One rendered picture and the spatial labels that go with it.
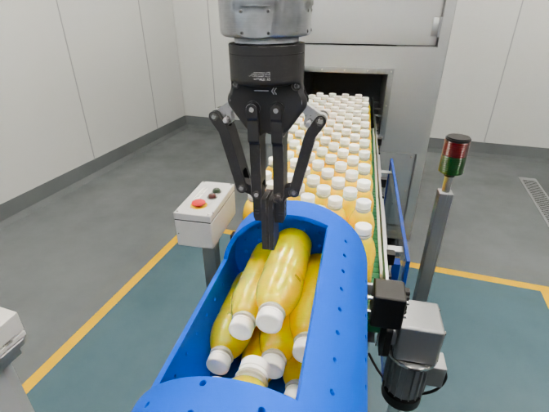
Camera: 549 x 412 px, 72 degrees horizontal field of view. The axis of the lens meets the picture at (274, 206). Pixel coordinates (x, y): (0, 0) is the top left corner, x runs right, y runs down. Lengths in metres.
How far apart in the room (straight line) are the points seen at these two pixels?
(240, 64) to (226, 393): 0.31
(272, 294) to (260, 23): 0.37
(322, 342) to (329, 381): 0.05
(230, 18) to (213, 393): 0.35
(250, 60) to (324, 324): 0.32
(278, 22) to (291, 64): 0.04
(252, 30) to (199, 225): 0.68
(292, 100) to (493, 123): 4.68
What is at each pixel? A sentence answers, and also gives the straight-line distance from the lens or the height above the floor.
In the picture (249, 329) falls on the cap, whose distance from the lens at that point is 0.61.
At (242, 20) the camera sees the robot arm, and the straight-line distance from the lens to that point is 0.36.
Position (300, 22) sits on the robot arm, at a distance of 0.37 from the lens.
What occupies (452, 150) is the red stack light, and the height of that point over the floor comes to 1.23.
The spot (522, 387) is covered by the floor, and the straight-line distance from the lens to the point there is 2.25.
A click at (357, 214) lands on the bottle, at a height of 1.08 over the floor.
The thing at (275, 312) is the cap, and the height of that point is 1.18.
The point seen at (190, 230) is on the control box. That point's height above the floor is 1.05.
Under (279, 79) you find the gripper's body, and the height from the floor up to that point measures 1.50.
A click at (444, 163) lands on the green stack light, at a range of 1.11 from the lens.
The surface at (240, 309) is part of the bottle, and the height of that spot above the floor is 1.13.
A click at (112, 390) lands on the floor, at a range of 2.06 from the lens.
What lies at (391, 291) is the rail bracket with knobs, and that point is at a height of 1.00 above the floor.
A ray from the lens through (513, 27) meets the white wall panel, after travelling 4.87.
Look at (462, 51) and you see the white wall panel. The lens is 4.82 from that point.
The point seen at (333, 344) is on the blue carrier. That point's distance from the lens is 0.49.
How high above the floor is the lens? 1.56
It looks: 28 degrees down
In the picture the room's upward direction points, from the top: straight up
